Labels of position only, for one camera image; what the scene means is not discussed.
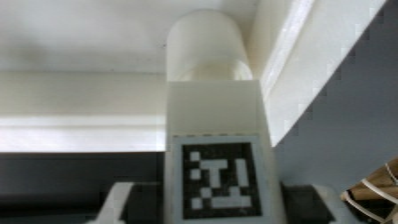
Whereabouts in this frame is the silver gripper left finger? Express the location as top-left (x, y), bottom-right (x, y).
top-left (87, 182), bottom-right (160, 224)

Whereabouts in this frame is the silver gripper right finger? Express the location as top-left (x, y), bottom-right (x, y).
top-left (281, 185), bottom-right (361, 224)

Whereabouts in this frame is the white leg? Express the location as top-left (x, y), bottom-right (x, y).
top-left (164, 81), bottom-right (288, 224)

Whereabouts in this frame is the white square tabletop tray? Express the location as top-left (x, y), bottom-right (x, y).
top-left (0, 0), bottom-right (309, 154)

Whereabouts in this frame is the white front wall fixture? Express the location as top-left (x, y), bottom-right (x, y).
top-left (276, 0), bottom-right (398, 191)

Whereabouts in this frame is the white wall fixture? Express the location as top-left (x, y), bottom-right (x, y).
top-left (263, 0), bottom-right (388, 145)
top-left (276, 0), bottom-right (398, 191)

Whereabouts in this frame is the white right wall fixture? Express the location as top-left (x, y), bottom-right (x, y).
top-left (263, 0), bottom-right (388, 145)

